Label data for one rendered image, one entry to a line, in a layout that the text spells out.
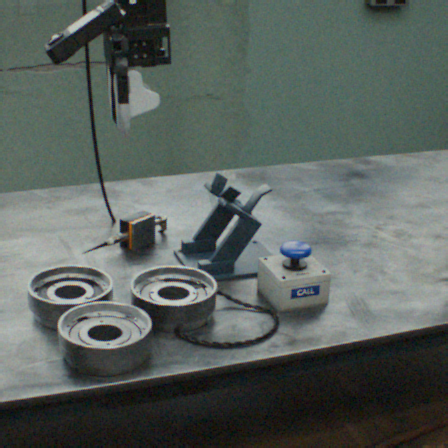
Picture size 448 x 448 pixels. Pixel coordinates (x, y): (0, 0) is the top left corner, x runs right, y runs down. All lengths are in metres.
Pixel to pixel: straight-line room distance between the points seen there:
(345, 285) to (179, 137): 1.66
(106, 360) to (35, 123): 1.76
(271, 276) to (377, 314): 0.14
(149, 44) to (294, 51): 1.70
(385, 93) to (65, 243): 1.95
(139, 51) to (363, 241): 0.44
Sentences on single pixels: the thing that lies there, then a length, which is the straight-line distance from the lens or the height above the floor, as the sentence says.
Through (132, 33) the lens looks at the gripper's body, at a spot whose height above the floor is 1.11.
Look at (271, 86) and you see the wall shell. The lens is 2.87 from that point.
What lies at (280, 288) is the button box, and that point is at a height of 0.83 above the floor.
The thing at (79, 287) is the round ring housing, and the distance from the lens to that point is 1.11.
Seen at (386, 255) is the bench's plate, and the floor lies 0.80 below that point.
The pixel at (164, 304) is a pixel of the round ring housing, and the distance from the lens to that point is 1.04.
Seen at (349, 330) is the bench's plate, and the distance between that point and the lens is 1.09.
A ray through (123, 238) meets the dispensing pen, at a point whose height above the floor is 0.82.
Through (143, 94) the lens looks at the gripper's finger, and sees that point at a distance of 1.21.
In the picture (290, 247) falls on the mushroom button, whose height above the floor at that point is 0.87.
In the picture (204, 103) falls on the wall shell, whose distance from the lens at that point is 2.80.
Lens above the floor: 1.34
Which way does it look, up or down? 23 degrees down
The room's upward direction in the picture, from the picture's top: 2 degrees clockwise
